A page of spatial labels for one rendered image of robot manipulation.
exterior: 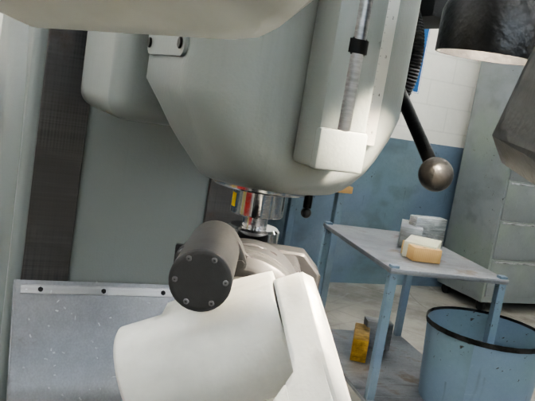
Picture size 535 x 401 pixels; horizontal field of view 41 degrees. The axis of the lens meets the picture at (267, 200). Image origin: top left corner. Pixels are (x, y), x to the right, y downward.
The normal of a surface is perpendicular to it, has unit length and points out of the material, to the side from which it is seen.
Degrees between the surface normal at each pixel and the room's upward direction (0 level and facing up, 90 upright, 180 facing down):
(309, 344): 41
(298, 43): 90
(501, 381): 94
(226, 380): 97
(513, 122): 79
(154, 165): 90
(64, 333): 64
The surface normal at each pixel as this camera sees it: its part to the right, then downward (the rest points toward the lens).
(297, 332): -0.26, -0.72
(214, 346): -0.14, -0.29
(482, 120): -0.90, -0.08
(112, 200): 0.40, 0.20
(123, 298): 0.43, -0.26
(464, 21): -0.70, 0.00
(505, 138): -0.93, -0.32
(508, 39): 0.00, 0.14
